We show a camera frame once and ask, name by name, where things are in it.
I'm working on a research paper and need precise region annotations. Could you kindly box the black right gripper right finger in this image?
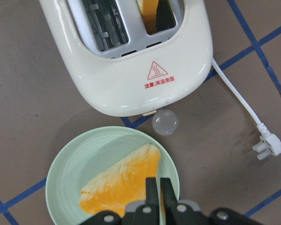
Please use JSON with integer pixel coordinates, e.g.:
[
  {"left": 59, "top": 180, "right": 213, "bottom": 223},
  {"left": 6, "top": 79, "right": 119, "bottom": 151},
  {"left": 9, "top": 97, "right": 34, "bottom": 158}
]
[{"left": 160, "top": 178, "right": 177, "bottom": 225}]

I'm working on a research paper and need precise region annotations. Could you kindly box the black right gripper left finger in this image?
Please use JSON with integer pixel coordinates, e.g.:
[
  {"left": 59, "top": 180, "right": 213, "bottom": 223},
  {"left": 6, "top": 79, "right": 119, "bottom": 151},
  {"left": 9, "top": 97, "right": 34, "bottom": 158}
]
[{"left": 145, "top": 177, "right": 159, "bottom": 225}]

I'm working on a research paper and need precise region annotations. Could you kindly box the cream white toaster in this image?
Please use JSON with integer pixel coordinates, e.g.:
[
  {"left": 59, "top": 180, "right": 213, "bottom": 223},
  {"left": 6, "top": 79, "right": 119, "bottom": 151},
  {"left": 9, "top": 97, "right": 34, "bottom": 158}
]
[{"left": 38, "top": 0, "right": 213, "bottom": 136}]

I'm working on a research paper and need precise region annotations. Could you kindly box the bread slice in toaster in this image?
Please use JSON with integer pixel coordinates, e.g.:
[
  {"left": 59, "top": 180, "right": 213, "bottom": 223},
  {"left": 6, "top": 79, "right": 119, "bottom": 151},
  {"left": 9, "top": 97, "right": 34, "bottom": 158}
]
[{"left": 137, "top": 0, "right": 159, "bottom": 35}]

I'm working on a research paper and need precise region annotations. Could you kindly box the bread slice on plate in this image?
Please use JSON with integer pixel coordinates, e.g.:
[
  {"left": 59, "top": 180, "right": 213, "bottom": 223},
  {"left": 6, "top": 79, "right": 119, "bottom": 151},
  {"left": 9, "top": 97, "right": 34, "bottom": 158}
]
[{"left": 79, "top": 144, "right": 161, "bottom": 217}]

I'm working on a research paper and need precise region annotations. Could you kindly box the light green plate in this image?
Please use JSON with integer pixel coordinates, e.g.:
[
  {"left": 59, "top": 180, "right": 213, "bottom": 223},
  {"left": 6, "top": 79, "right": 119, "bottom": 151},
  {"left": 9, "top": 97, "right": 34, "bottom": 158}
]
[{"left": 45, "top": 126, "right": 180, "bottom": 225}]

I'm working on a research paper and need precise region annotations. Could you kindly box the white toaster power cord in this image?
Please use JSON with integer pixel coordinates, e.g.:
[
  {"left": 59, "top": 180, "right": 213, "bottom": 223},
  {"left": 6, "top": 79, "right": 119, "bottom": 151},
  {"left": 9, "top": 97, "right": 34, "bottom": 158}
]
[{"left": 212, "top": 58, "right": 281, "bottom": 161}]

